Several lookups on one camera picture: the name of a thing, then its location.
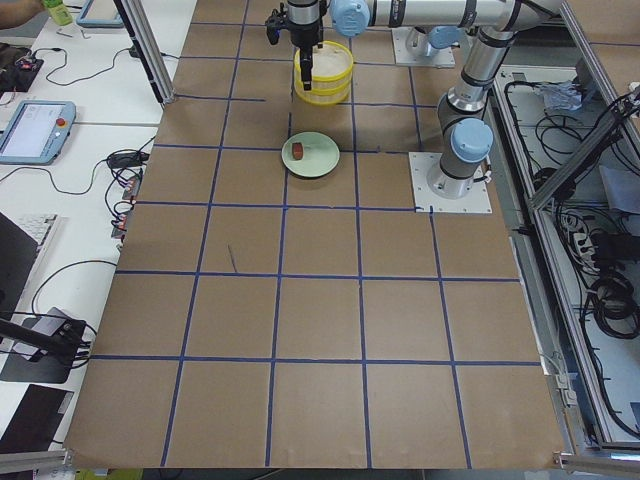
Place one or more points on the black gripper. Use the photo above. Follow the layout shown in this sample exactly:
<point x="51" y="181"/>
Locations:
<point x="305" y="34"/>

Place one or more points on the yellow steamer layer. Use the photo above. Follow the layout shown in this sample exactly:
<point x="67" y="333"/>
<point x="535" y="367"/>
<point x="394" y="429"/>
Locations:
<point x="322" y="97"/>
<point x="332" y="65"/>

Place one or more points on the brown bun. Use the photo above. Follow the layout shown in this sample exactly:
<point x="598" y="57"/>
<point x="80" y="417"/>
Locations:
<point x="297" y="151"/>

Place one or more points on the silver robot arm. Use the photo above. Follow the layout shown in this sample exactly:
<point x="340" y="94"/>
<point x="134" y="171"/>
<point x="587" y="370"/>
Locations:
<point x="467" y="139"/>

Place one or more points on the person's hand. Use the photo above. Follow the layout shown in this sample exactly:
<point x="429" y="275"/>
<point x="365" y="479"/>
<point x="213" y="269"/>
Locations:
<point x="16" y="13"/>

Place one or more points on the light green plate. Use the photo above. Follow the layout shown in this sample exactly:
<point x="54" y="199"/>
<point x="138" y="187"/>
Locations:
<point x="321" y="155"/>

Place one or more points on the black power adapter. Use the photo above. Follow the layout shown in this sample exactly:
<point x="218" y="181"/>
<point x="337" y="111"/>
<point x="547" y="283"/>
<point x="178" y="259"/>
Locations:
<point x="121" y="160"/>

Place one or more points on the grey teach pendant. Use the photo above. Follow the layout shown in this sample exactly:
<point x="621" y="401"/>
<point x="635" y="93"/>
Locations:
<point x="37" y="132"/>
<point x="99" y="14"/>

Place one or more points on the green bottle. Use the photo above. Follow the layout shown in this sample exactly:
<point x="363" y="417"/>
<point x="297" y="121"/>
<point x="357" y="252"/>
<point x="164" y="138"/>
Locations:
<point x="58" y="12"/>

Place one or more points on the white keyboard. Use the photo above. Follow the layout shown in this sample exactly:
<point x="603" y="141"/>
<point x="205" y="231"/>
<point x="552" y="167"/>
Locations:
<point x="40" y="227"/>

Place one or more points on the black laptop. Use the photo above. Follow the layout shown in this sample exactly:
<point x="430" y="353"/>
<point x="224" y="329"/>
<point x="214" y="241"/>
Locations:
<point x="17" y="258"/>

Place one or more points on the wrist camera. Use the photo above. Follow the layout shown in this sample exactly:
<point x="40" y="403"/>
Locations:
<point x="274" y="24"/>

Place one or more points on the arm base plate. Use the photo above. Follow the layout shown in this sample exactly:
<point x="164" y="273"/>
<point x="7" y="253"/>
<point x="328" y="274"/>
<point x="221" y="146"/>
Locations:
<point x="425" y="46"/>
<point x="435" y="192"/>

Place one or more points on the aluminium frame post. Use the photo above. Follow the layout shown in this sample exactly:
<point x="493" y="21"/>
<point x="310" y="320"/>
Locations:
<point x="143" y="40"/>

